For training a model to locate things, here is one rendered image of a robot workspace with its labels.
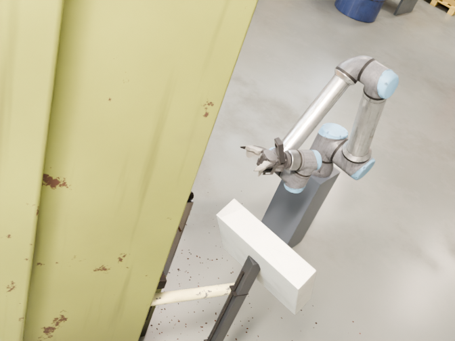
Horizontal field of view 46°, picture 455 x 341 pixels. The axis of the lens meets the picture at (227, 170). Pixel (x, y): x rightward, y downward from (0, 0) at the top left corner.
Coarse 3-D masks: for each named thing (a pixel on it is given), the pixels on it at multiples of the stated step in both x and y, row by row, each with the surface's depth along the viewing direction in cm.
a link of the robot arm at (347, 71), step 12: (348, 60) 240; (360, 60) 237; (336, 72) 243; (348, 72) 239; (336, 84) 242; (348, 84) 242; (324, 96) 243; (336, 96) 243; (312, 108) 245; (324, 108) 244; (300, 120) 247; (312, 120) 244; (288, 132) 249; (300, 132) 246; (288, 144) 247; (300, 144) 248
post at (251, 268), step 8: (248, 256) 169; (248, 264) 169; (256, 264) 168; (240, 272) 174; (248, 272) 170; (256, 272) 171; (240, 280) 174; (248, 280) 173; (240, 288) 175; (248, 288) 176; (232, 296) 180; (240, 296) 178; (224, 304) 185; (232, 304) 180; (240, 304) 182; (232, 312) 183; (224, 320) 185; (232, 320) 187; (224, 328) 189; (216, 336) 191; (224, 336) 193
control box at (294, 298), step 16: (224, 208) 168; (240, 208) 168; (224, 224) 167; (240, 224) 165; (256, 224) 165; (224, 240) 182; (240, 240) 165; (256, 240) 162; (272, 240) 162; (240, 256) 180; (256, 256) 164; (272, 256) 159; (288, 256) 159; (272, 272) 162; (288, 272) 156; (304, 272) 156; (272, 288) 176; (288, 288) 161; (304, 288) 160; (288, 304) 174; (304, 304) 179
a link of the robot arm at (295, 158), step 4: (288, 152) 233; (292, 152) 232; (296, 152) 233; (292, 156) 231; (296, 156) 232; (300, 156) 232; (292, 160) 230; (296, 160) 231; (300, 160) 232; (292, 164) 231; (296, 164) 232; (284, 168) 236; (288, 168) 233; (292, 168) 233; (296, 168) 234
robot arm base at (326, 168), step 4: (324, 164) 296; (328, 164) 297; (332, 164) 301; (320, 168) 298; (324, 168) 297; (328, 168) 299; (332, 168) 304; (316, 172) 298; (320, 172) 299; (324, 172) 298; (328, 172) 300; (316, 176) 299; (320, 176) 299; (324, 176) 300; (328, 176) 302
